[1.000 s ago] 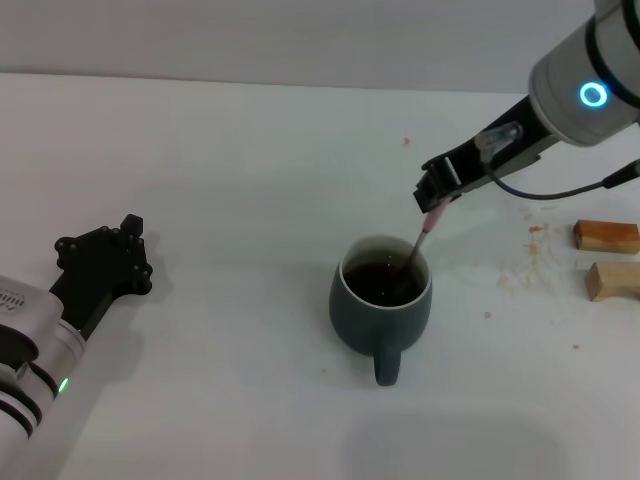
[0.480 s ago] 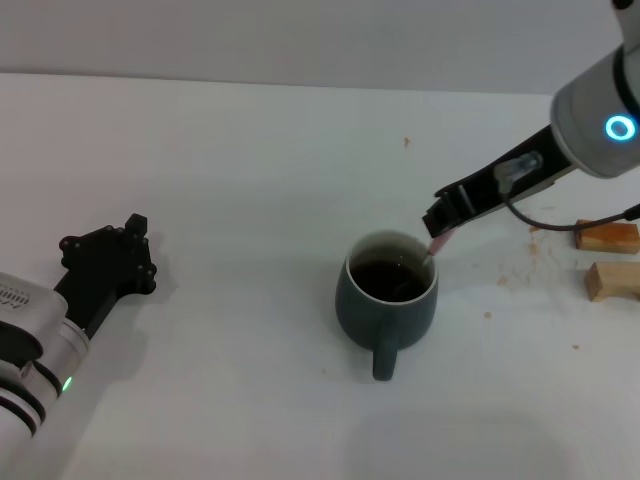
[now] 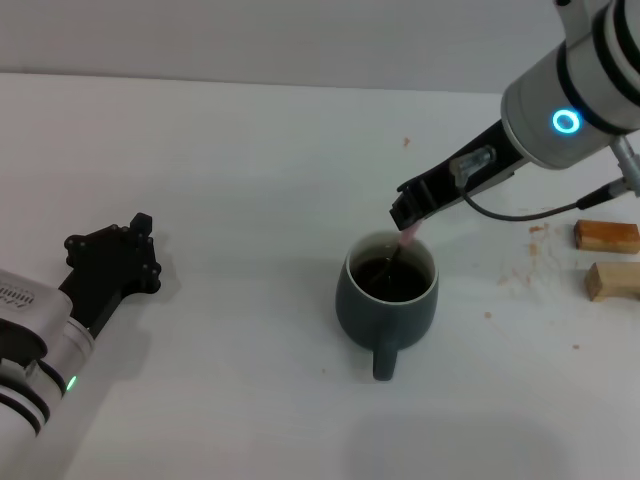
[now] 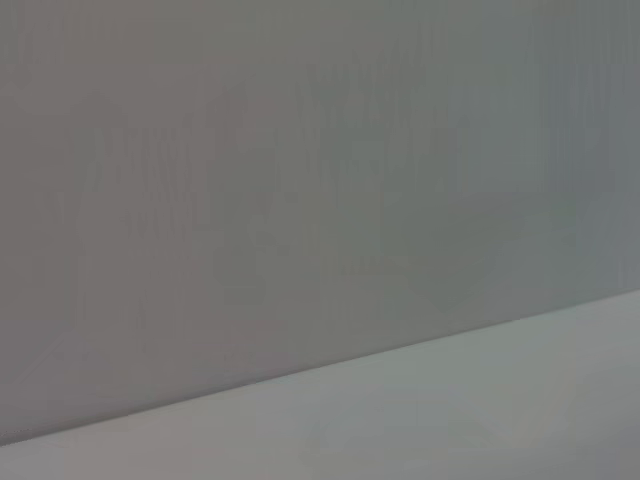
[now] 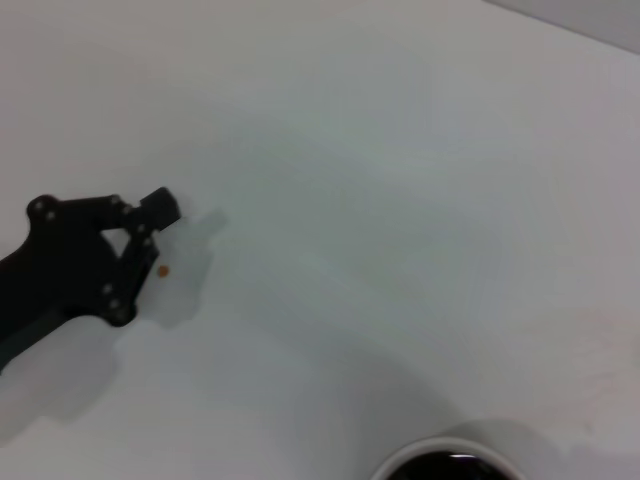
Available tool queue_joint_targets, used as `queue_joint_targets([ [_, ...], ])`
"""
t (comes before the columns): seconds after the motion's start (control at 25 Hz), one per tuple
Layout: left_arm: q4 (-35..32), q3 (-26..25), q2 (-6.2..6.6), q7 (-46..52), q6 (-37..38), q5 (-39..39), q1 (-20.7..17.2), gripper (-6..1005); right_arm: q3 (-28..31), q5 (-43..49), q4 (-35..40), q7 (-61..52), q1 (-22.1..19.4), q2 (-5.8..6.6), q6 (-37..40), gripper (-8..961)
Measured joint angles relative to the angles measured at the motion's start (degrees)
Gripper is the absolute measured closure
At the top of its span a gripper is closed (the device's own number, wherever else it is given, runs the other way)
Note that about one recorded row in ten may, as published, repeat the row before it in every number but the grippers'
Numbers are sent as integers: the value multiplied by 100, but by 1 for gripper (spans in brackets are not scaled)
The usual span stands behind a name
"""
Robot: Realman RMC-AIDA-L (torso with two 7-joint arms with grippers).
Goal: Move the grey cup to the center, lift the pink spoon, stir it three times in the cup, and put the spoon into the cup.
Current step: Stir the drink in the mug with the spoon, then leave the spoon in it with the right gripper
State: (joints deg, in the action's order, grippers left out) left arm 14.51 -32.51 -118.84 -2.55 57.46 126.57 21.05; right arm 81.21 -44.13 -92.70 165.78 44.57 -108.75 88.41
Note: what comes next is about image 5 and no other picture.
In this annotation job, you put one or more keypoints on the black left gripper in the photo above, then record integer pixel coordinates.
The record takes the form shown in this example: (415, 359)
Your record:
(50, 280)

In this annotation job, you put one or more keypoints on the dark grey ceramic cup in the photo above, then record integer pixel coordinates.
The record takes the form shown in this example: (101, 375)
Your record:
(425, 465)

